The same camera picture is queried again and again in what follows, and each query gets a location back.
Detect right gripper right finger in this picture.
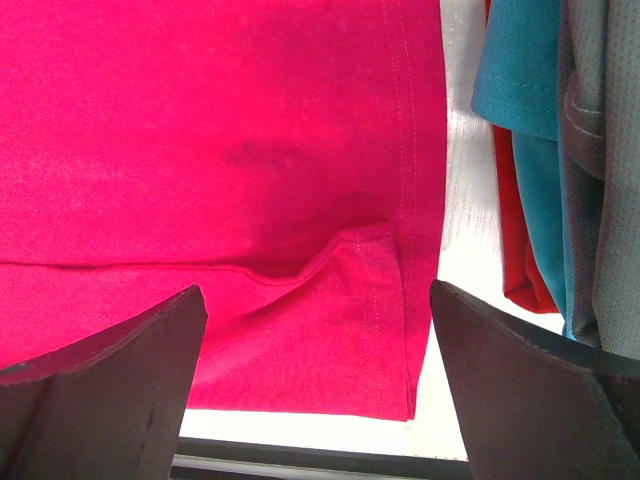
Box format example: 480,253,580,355
430,280,639,479

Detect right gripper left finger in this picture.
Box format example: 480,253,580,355
1,286,207,479

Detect magenta t shirt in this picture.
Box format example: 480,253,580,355
1,1,446,421

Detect folded red t shirt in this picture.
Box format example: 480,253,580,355
482,0,561,315

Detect folded teal t shirt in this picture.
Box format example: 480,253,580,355
471,1,576,339

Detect folded grey t shirt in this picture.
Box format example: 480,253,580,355
558,1,639,359

